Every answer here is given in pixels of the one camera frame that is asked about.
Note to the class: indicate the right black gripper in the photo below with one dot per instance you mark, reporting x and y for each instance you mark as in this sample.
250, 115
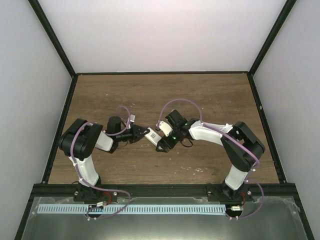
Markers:
161, 143

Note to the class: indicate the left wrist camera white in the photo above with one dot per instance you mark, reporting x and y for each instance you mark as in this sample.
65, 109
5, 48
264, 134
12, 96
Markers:
132, 118

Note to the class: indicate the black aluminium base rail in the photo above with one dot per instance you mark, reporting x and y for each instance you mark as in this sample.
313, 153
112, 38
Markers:
213, 192

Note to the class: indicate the light blue slotted cable duct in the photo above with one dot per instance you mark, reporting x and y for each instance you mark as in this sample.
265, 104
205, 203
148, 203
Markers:
134, 209

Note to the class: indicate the white remote control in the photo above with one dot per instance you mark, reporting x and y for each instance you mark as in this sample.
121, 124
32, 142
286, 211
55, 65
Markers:
153, 136

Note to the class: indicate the black enclosure frame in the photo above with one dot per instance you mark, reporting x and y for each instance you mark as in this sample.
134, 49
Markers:
255, 187

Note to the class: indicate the grey metal front plate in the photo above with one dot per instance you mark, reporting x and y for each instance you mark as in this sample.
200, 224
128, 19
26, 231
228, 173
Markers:
269, 218

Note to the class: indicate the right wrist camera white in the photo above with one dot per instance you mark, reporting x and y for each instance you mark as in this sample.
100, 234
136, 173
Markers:
164, 128

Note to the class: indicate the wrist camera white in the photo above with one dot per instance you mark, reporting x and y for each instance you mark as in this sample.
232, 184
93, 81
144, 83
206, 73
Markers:
132, 118
164, 128

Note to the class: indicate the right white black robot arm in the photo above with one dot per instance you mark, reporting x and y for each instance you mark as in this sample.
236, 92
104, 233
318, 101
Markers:
241, 145

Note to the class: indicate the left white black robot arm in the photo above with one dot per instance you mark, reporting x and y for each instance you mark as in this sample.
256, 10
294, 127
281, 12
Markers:
82, 137

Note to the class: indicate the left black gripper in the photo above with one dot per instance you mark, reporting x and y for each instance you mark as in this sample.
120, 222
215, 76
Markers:
135, 132

